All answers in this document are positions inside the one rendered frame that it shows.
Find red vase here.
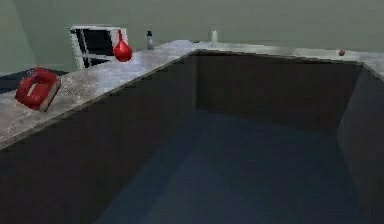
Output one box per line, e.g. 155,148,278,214
112,29,134,63

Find grey spray bottle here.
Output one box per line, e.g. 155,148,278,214
145,30,155,51

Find grey counter with dark cabinets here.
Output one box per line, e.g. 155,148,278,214
0,39,384,224

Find white framed window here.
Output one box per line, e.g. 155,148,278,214
68,25,129,70

